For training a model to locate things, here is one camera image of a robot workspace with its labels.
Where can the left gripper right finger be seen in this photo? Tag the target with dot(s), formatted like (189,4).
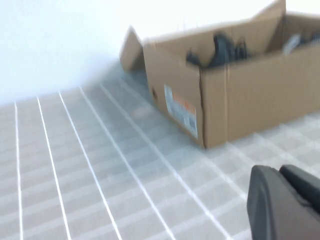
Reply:
(305,187)

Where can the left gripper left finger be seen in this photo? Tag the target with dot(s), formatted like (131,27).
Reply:
(270,212)

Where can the brown cardboard shoe box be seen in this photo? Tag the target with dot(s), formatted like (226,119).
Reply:
(262,100)

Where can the black mesh sneaker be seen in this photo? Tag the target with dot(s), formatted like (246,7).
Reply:
(220,52)

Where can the grey white-checked tablecloth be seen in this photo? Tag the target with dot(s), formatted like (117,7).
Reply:
(100,175)

